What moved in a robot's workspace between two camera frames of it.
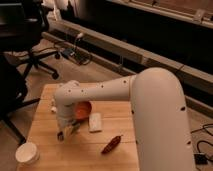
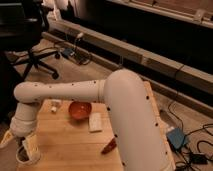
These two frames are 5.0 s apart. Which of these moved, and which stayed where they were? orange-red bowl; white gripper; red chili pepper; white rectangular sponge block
Moved: white gripper
Stayed: white rectangular sponge block; orange-red bowl; red chili pepper
